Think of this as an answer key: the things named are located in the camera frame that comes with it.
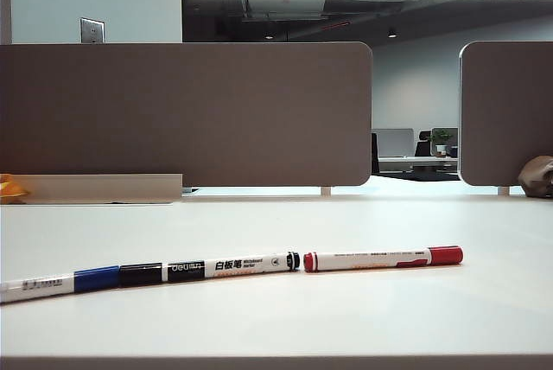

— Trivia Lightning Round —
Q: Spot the red whiteboard marker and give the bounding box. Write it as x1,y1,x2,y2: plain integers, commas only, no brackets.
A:
302,245,465,273

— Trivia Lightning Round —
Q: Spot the blue whiteboard marker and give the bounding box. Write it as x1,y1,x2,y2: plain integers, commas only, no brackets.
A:
0,264,121,304

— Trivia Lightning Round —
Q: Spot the wide brown desk partition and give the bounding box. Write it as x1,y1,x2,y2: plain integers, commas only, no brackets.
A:
0,41,373,188

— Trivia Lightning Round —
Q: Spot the pale grey background divider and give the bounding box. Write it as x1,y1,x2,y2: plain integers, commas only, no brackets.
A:
372,127,415,158

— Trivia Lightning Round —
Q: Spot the white background desk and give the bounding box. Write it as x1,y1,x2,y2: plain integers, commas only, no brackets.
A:
378,156,459,173

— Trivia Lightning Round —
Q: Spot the black office chair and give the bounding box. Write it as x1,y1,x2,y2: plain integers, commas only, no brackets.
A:
415,130,433,157

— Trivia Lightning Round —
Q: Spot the small green potted plant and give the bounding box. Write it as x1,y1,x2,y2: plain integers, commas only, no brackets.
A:
430,128,455,158

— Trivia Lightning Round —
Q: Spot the beige low box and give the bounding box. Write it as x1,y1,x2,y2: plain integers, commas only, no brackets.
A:
8,173,184,205

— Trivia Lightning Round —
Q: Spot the black whiteboard marker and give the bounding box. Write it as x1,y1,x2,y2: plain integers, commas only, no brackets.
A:
119,251,302,288

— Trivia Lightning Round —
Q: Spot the narrow brown desk partition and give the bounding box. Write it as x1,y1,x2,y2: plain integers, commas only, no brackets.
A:
458,40,553,187

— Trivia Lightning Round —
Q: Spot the brown crumpled object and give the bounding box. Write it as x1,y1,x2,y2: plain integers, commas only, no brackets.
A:
517,154,553,198

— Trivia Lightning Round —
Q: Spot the orange object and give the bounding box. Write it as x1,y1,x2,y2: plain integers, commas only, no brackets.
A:
0,174,31,203

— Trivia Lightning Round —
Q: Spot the metal wall switch plate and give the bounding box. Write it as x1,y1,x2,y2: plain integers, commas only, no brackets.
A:
79,17,106,44

